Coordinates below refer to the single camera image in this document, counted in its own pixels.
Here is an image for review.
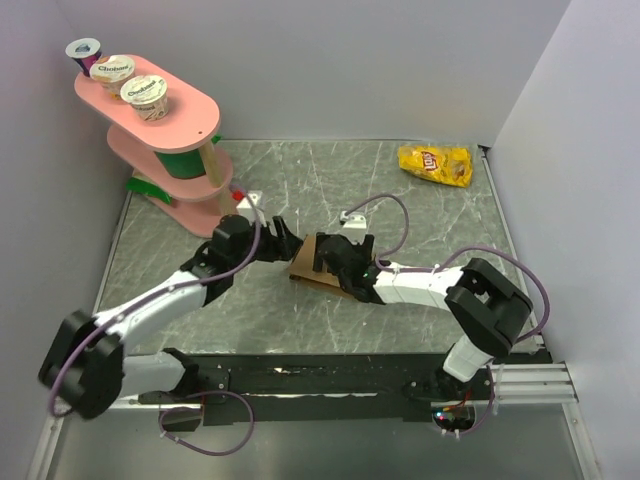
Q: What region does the yellow chips bag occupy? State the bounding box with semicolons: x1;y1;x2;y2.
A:
397;145;473;188

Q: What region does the purple cable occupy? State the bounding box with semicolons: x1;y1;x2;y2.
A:
158;389;255;456
439;367;499;441
47;182;264;419
344;194;551;341

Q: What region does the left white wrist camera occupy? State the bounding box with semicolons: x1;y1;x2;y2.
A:
232;189;264;221

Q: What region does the brown cardboard box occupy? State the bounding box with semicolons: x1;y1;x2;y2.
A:
288;234;354;300

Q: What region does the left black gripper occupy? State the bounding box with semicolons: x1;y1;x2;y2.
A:
230;216;303;272

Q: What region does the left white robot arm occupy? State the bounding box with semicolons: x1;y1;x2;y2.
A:
38;214;303;420

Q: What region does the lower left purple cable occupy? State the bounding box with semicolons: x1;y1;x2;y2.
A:
158;389;255;456

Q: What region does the purple yogurt cup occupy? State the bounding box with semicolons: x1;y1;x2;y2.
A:
65;37;102;77

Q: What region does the pink tiered shelf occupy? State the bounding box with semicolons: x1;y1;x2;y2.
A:
74;55;237;238

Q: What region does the white Chobani yogurt cup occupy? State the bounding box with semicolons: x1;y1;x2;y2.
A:
120;74;169;121

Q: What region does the orange Chobani yogurt cup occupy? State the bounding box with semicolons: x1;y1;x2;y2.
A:
89;55;136;97

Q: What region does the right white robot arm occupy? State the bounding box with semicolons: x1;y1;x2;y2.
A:
313;234;532;399

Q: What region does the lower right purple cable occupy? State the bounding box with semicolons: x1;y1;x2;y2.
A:
439;367;499;441

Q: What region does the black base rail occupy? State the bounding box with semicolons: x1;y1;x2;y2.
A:
136;353;491;426

